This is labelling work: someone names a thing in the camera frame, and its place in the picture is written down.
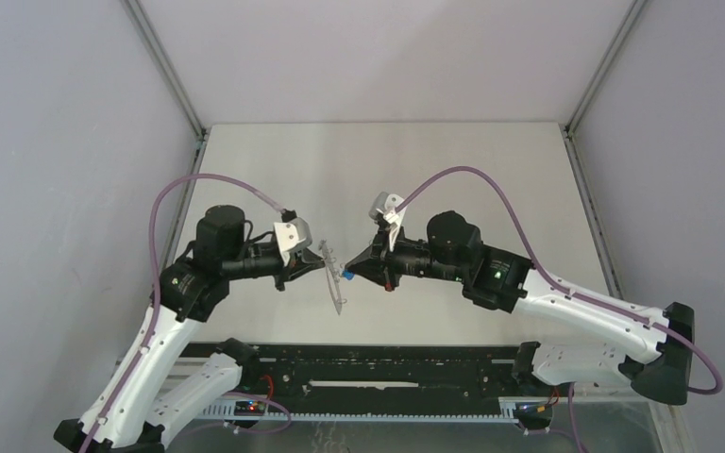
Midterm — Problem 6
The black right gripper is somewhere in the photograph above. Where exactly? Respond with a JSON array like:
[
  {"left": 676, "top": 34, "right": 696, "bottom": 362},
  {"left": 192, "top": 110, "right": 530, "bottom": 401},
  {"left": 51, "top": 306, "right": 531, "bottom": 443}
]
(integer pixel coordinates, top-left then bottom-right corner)
[{"left": 346, "top": 223, "right": 465, "bottom": 294}]

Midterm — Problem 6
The metal oval keyring plate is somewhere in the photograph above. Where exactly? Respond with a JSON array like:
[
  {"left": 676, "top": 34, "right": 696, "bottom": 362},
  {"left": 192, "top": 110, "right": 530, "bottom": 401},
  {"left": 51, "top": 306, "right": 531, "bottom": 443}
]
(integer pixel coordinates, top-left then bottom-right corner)
[{"left": 318, "top": 240, "right": 346, "bottom": 316}]

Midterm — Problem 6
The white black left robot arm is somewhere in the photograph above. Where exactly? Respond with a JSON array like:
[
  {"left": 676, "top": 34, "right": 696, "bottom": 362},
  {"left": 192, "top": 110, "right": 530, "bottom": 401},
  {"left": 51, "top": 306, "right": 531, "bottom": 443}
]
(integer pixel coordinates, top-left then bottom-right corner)
[{"left": 53, "top": 205, "right": 324, "bottom": 452}]

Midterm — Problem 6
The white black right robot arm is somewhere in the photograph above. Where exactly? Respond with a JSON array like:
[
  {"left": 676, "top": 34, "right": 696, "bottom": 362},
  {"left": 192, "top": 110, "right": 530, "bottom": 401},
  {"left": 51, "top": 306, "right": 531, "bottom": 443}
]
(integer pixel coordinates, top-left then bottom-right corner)
[{"left": 344, "top": 210, "right": 695, "bottom": 406}]

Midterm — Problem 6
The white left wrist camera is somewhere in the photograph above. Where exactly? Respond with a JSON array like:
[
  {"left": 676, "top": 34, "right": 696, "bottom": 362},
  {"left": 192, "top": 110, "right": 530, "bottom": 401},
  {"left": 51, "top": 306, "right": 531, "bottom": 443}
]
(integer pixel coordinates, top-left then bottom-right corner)
[{"left": 273, "top": 210, "right": 312, "bottom": 266}]

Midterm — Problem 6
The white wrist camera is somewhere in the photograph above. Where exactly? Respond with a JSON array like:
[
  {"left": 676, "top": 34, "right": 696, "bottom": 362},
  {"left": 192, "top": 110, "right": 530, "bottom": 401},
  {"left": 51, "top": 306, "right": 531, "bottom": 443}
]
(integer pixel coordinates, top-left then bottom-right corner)
[
  {"left": 369, "top": 192, "right": 405, "bottom": 252},
  {"left": 273, "top": 210, "right": 312, "bottom": 266}
]

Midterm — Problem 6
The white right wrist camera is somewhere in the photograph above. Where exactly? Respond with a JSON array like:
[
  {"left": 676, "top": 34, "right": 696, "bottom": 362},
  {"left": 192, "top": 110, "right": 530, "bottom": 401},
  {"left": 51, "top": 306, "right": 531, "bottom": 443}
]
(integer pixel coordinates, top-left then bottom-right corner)
[{"left": 369, "top": 192, "right": 405, "bottom": 252}]

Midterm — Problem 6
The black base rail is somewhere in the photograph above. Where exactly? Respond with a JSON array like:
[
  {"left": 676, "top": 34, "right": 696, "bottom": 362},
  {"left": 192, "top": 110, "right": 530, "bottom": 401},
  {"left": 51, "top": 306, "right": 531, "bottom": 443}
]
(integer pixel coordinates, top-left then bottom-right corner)
[{"left": 161, "top": 341, "right": 570, "bottom": 419}]

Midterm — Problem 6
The white slotted cable duct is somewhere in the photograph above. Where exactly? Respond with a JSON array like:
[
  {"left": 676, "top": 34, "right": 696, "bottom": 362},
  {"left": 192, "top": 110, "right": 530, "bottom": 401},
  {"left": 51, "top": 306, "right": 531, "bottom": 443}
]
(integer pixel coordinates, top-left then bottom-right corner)
[{"left": 194, "top": 398, "right": 555, "bottom": 424}]

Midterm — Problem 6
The aluminium frame post left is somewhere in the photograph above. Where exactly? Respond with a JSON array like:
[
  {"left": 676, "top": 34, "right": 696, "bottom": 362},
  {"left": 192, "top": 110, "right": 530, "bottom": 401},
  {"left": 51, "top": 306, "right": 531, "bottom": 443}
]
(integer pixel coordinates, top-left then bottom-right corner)
[{"left": 121, "top": 0, "right": 207, "bottom": 141}]

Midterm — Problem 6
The aluminium frame post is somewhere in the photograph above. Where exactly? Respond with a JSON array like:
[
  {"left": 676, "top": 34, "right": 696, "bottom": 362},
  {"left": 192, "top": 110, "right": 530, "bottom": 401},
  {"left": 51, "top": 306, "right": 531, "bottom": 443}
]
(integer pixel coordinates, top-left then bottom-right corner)
[
  {"left": 563, "top": 0, "right": 650, "bottom": 136},
  {"left": 121, "top": 0, "right": 207, "bottom": 141}
]

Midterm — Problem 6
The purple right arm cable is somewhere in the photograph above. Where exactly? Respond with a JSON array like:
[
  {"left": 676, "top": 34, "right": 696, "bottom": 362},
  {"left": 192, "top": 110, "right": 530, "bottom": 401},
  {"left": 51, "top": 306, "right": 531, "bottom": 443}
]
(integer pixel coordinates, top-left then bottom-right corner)
[{"left": 394, "top": 165, "right": 725, "bottom": 395}]

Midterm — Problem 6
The aluminium frame post right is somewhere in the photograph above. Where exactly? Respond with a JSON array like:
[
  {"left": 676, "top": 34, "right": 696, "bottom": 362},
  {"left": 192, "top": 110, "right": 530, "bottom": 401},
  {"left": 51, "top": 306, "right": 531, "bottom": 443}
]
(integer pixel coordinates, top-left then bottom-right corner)
[{"left": 563, "top": 0, "right": 650, "bottom": 136}]

